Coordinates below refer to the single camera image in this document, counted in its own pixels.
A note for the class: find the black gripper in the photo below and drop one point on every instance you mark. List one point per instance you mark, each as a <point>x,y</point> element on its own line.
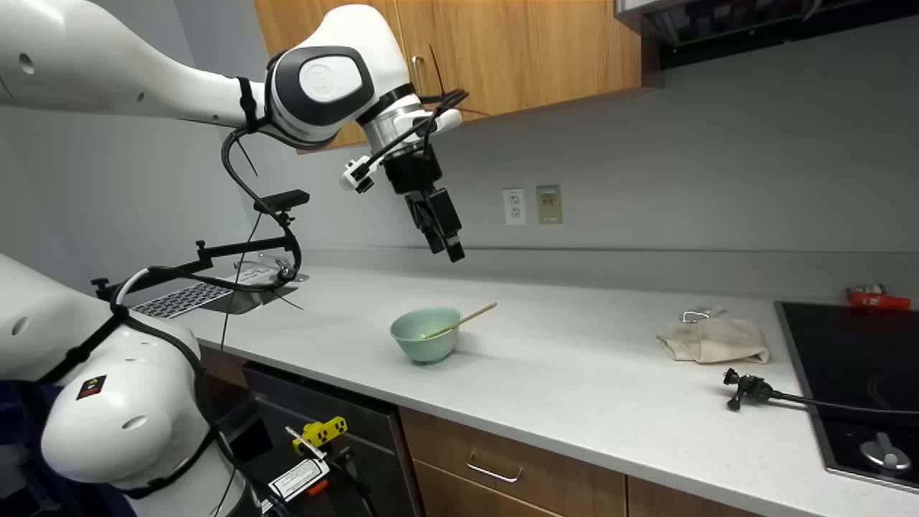
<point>420,188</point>

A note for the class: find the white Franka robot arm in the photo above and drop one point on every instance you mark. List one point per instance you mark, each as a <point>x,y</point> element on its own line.
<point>95,58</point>

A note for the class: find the mint green bowl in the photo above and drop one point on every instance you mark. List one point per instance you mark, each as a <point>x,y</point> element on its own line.
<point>427,338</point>

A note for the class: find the black dishwasher front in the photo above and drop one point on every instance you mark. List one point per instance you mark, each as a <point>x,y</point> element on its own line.
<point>375,448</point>

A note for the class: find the yellow black clamp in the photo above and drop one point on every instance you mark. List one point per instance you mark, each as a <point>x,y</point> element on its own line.
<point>319,432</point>

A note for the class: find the wooden base cabinet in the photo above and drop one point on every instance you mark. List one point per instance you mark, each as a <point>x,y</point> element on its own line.
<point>556,469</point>

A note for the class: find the small white plastic piece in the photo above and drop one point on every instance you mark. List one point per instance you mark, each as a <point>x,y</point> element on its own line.
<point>704,313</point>

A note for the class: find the beige crumpled cloth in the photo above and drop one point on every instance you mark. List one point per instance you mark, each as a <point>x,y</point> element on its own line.
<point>713,343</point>

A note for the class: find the white red handheld device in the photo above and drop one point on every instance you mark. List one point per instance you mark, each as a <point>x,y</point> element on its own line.
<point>300,478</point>

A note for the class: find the dark range hood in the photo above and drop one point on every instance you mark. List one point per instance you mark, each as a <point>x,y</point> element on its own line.
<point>766,23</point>

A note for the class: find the black glass stovetop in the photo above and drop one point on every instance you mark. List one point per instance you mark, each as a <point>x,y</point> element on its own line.
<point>850,373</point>

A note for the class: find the small red object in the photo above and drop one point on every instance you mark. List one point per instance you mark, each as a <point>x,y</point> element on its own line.
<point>878,300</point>

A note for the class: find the dark blue fabric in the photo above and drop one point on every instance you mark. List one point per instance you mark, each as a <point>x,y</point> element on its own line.
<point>19,432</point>

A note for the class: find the silver stove knob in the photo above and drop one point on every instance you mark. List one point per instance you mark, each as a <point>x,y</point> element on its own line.
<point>886,452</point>

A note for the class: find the white wall power outlet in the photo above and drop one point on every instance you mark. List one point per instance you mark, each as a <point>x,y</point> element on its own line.
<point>514,206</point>

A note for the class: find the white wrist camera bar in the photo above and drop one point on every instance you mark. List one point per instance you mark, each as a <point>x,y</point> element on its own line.
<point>358,175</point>

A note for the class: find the black stereo camera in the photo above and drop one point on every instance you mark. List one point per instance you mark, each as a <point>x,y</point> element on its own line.
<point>283,201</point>

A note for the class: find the wooden wall cabinet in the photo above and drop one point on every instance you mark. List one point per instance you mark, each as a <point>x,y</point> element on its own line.
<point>536,53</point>

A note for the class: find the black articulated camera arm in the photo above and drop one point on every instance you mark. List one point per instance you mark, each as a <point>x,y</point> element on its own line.
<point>230,251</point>

